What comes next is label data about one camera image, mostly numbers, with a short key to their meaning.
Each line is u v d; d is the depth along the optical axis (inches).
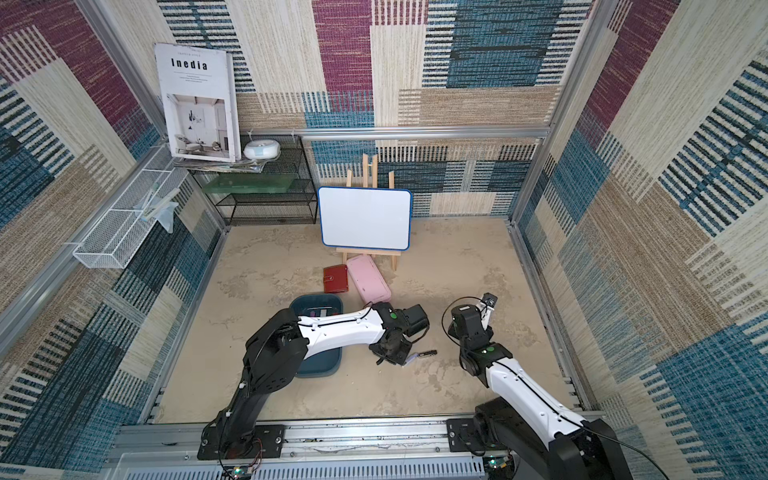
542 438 18.5
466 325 25.5
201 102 30.6
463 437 28.7
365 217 38.7
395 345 28.7
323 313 36.4
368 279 40.0
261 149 34.5
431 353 34.3
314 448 28.7
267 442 28.8
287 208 46.9
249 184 37.0
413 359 33.6
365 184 36.2
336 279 40.2
